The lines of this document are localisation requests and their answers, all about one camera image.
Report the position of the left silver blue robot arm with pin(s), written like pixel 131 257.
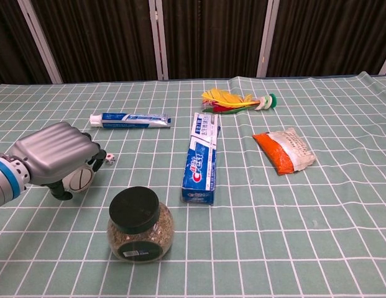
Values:
pixel 6 180

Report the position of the blue white toothpaste tube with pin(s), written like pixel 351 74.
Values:
pixel 130 120

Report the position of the blue Crest toothpaste box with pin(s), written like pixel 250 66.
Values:
pixel 202 158

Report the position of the white paper cup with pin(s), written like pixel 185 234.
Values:
pixel 78 180

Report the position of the white die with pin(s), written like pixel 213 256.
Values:
pixel 111 159

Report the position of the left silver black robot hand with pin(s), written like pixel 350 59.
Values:
pixel 53 152

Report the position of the orange white snack packet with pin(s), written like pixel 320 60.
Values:
pixel 283 149

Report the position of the glass jar with black lid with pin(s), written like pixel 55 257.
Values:
pixel 140 226

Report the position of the green checked tablecloth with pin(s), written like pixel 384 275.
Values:
pixel 273 217

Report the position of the colourful feather shuttlecock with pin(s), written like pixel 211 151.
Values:
pixel 230 102

